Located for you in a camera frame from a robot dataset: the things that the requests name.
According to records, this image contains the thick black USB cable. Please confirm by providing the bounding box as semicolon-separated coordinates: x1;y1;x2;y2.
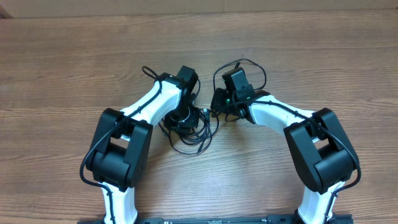
158;107;220;156

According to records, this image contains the thin black USB cable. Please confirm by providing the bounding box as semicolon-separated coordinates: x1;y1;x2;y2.
174;58;267;150

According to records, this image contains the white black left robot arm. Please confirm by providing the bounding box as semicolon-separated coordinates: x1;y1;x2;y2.
80;66;199;223

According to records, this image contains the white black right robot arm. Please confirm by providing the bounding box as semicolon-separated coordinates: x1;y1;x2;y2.
211;66;361;223

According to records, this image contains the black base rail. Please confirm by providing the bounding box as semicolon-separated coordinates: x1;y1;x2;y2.
77;214;354;224

